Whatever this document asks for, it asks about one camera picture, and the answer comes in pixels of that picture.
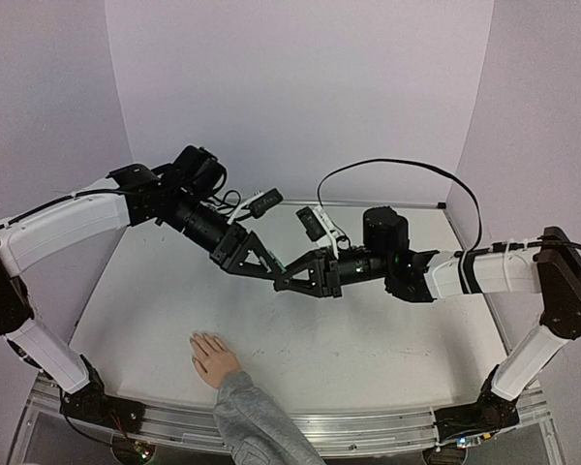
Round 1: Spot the aluminium front rail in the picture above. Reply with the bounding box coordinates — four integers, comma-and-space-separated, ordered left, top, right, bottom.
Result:
34, 372, 549, 463

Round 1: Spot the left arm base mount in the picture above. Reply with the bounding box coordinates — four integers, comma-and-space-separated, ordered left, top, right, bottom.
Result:
61, 394, 145, 433

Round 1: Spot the mannequin hand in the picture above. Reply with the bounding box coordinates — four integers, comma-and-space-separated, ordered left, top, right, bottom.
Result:
190, 332, 243, 389

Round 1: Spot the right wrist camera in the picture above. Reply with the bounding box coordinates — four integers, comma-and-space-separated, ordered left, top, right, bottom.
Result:
295, 205, 346, 258

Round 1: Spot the black right camera cable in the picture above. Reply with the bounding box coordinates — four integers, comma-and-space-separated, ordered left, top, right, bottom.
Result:
317, 159, 581, 321

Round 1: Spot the grey sleeved forearm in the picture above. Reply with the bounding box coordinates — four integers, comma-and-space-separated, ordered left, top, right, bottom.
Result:
213, 372, 324, 465

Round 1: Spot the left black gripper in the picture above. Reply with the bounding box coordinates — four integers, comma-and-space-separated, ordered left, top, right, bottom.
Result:
170, 190, 287, 280

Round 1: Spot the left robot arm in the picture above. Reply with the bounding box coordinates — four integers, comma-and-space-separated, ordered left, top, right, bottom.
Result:
0, 146, 282, 423

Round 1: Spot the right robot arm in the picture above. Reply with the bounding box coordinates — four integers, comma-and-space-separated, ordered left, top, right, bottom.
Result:
274, 206, 581, 441

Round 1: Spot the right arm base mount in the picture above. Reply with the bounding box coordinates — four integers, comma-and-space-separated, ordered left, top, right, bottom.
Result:
435, 404, 519, 444

